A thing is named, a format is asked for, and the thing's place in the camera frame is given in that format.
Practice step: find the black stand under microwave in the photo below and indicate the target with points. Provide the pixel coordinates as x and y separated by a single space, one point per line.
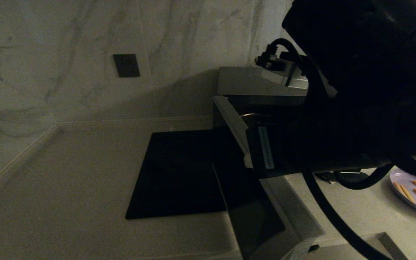
325 177

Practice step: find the dark single wall socket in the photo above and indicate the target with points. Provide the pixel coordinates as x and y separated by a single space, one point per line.
126 65

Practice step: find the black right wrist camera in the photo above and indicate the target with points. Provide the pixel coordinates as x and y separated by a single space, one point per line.
265 151

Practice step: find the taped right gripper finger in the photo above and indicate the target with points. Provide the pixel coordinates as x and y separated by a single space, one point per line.
248 161

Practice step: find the black glass microwave door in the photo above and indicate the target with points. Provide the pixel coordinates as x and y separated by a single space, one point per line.
265 216

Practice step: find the black induction cooktop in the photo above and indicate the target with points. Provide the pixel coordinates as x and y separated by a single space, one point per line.
179 173

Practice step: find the purple plate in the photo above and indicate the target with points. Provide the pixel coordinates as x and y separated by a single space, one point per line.
403 177

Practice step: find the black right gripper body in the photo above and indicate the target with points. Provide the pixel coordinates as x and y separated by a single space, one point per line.
330 144

